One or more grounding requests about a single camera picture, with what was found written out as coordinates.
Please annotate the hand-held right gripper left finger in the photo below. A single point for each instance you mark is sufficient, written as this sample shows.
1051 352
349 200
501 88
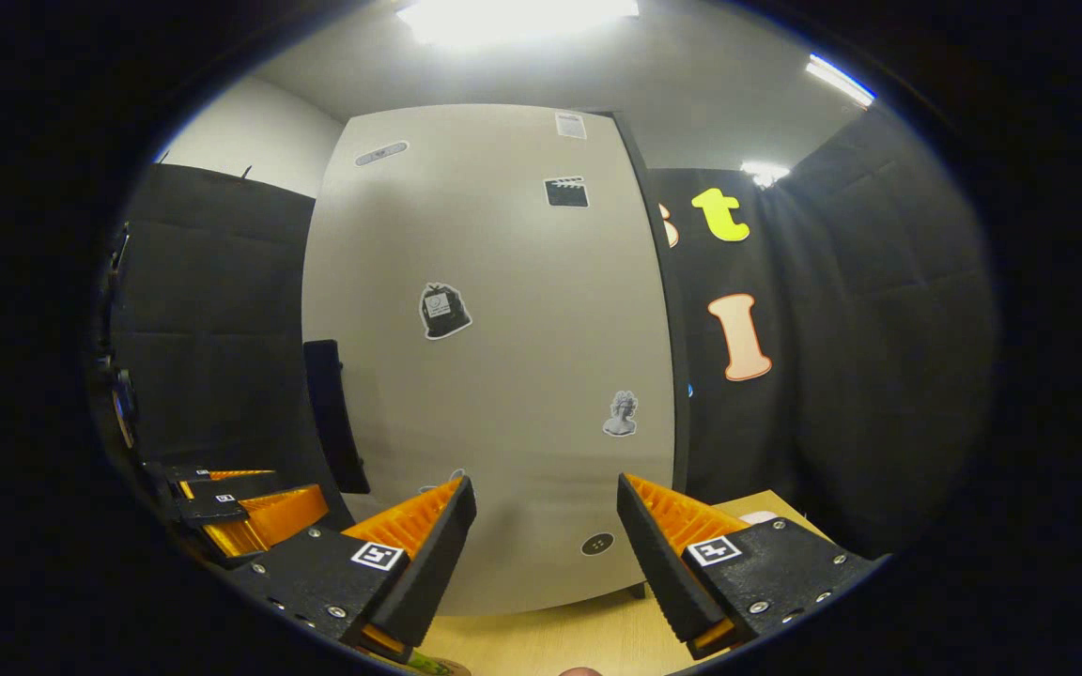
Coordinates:
438 563

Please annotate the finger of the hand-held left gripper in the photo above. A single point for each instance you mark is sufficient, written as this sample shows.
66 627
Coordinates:
231 488
217 507

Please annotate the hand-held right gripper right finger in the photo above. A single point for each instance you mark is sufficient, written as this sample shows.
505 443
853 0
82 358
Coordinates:
654 573

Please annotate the grey cabinet door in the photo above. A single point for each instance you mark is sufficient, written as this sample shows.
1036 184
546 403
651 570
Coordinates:
522 376

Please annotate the white pink plush toy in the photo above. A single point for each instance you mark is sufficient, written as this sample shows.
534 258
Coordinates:
759 517

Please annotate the black backdrop cloth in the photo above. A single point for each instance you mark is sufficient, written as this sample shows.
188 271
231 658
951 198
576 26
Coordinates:
879 329

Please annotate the long ceiling light strip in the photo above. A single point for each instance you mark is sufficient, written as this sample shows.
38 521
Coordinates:
840 80

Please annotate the large ceiling light panel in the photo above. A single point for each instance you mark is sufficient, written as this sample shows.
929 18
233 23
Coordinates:
513 19

